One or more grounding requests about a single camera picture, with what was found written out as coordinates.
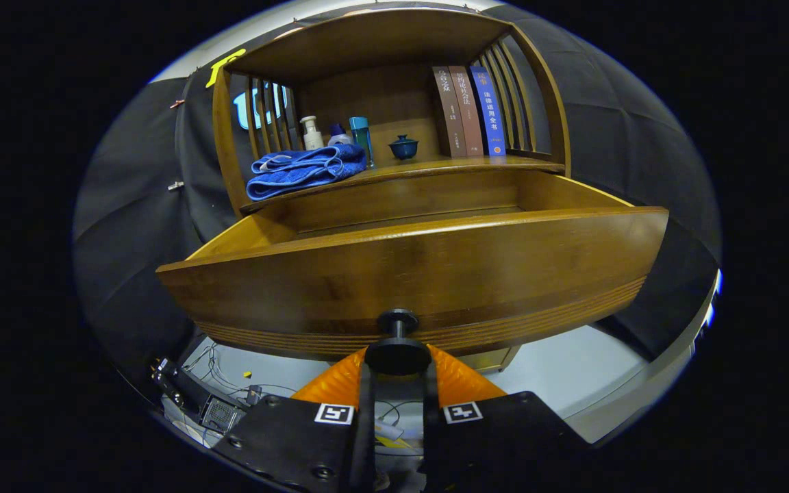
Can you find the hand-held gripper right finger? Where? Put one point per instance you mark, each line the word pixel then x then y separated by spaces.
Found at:
pixel 504 445

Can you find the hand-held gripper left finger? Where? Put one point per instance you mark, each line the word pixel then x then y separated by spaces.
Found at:
pixel 298 445

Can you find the wooden drawer with black knob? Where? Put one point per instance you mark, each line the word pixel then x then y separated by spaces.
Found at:
pixel 401 267

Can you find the wooden countertop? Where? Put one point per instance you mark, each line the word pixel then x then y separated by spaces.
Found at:
pixel 435 166

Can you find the wooden cabinet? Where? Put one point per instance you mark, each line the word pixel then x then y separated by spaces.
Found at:
pixel 367 41

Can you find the black electronic box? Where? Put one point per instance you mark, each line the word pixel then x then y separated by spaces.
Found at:
pixel 192 394

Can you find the blue folded towel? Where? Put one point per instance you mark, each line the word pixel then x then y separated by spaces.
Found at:
pixel 298 171

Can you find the white pump bottle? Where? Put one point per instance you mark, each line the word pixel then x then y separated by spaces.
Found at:
pixel 312 137

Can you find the white bottle with blue cap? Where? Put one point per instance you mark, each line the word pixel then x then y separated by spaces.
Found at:
pixel 340 137

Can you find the dark blue lidded teacup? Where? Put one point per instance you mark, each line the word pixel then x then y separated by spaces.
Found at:
pixel 403 148

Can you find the teal clear bottle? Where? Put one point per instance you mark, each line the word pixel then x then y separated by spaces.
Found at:
pixel 361 137

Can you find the reddish brown book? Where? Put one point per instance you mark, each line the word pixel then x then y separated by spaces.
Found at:
pixel 470 116

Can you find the blue book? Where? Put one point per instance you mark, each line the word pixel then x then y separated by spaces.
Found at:
pixel 490 113

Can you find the dark brown book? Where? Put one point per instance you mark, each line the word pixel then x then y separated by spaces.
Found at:
pixel 451 116

